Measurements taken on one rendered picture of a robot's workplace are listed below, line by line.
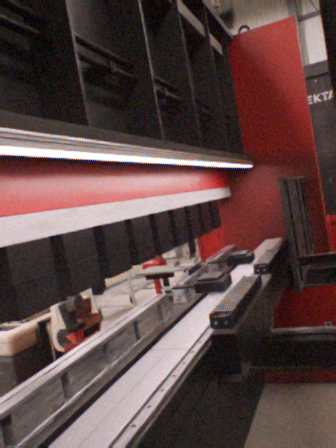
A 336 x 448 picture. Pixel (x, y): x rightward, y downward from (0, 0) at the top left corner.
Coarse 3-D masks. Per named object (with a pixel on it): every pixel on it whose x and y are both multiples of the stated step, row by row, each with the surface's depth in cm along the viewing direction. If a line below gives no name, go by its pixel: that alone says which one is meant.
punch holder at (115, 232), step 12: (96, 228) 129; (108, 228) 131; (120, 228) 138; (96, 240) 129; (108, 240) 130; (120, 240) 137; (108, 252) 129; (120, 252) 136; (108, 264) 129; (120, 264) 135; (108, 276) 130
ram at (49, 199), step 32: (0, 160) 93; (32, 160) 103; (0, 192) 92; (32, 192) 101; (64, 192) 113; (96, 192) 128; (128, 192) 147; (160, 192) 174; (192, 192) 212; (224, 192) 270; (0, 224) 91; (32, 224) 100; (64, 224) 111; (96, 224) 125
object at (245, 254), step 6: (234, 252) 203; (240, 252) 199; (246, 252) 198; (252, 252) 201; (228, 258) 197; (234, 258) 196; (240, 258) 195; (246, 258) 194; (252, 258) 198; (198, 264) 207; (204, 264) 206; (228, 264) 197; (234, 264) 196; (240, 264) 195
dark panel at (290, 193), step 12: (288, 180) 183; (300, 180) 240; (288, 192) 172; (300, 192) 229; (288, 204) 171; (300, 204) 214; (288, 216) 159; (300, 216) 214; (288, 228) 159; (300, 228) 206; (288, 240) 159; (300, 240) 193; (312, 240) 263; (300, 252) 186; (312, 252) 239; (300, 276) 173; (300, 288) 160
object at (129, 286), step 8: (160, 256) 582; (128, 272) 504; (128, 280) 607; (136, 280) 593; (144, 280) 582; (152, 280) 574; (112, 288) 563; (120, 288) 554; (128, 288) 544; (136, 288) 514; (144, 288) 599; (112, 296) 519; (96, 304) 532; (128, 304) 510
